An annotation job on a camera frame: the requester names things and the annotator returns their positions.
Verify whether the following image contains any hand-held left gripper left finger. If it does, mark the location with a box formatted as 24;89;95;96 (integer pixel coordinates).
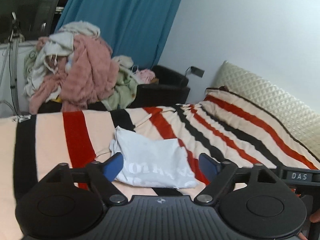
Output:
37;152;128;205

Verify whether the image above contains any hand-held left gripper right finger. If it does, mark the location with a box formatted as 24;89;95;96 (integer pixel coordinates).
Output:
194;152;283;205

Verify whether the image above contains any white t-shirt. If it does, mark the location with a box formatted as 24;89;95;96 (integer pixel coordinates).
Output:
109;126;199;189

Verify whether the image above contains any person's right hand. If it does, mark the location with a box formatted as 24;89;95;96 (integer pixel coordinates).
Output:
309;209;320;223

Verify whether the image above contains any red black cream striped blanket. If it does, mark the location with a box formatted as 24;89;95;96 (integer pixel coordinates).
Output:
0;88;319;238

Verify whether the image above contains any cream quilted headboard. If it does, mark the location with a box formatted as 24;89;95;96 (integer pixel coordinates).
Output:
211;60;320;163

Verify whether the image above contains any black armchair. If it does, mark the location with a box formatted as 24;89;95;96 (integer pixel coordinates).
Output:
37;65;191;112

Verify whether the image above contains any pink fluffy blanket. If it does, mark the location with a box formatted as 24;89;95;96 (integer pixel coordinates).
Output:
29;34;119;114

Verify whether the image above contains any small pink cloth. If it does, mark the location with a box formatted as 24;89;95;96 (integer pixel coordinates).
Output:
136;69;156;83

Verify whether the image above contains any pale grey hoodie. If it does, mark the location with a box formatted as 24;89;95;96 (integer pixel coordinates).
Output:
22;32;75;98

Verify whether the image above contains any beige cloth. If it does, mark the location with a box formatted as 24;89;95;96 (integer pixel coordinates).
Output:
57;22;101;39

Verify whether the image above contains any silver tripod stand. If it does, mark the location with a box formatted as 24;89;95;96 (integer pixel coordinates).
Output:
7;12;25;117

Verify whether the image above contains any wide blue curtain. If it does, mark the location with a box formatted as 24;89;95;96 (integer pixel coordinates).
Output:
54;0;189;70

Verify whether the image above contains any dark framed window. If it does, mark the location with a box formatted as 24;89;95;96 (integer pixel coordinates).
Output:
0;0;68;43

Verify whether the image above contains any black wall socket with charger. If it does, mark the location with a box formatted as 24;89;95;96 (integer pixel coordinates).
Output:
184;66;205;77

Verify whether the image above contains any grey hose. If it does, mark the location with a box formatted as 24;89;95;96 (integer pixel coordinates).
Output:
0;99;15;117

